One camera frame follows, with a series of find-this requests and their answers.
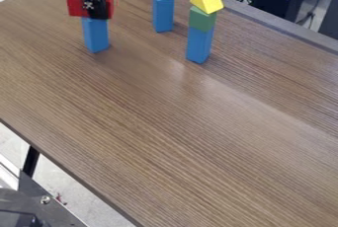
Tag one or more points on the black metal frame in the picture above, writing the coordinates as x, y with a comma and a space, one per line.
31, 201

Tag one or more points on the blue block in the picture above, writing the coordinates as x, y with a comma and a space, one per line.
96, 35
199, 45
163, 14

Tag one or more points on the red block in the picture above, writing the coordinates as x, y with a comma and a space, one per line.
74, 4

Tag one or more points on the green block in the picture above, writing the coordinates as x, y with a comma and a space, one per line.
202, 19

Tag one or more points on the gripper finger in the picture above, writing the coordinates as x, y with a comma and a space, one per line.
97, 5

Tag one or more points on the yellow triangular block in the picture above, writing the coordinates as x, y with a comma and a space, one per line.
207, 1

